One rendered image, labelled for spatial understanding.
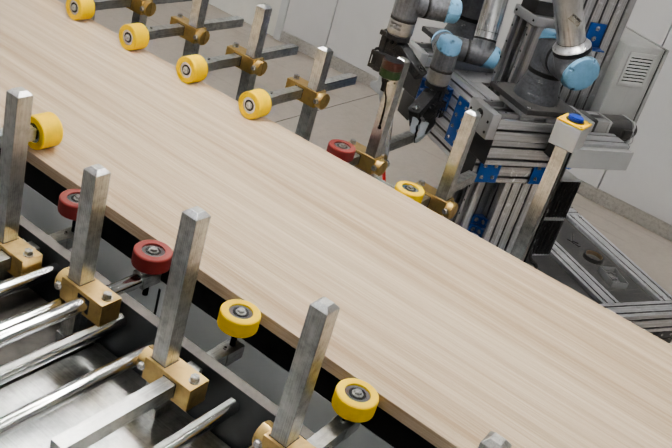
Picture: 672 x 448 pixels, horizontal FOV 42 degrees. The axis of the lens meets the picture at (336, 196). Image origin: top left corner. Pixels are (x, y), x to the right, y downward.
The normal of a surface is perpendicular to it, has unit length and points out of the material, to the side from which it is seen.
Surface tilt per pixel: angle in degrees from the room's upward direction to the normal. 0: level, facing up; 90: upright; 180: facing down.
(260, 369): 90
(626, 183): 90
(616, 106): 90
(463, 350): 0
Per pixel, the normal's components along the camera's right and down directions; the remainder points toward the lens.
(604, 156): 0.39, 0.51
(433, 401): 0.25, -0.86
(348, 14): -0.58, 0.24
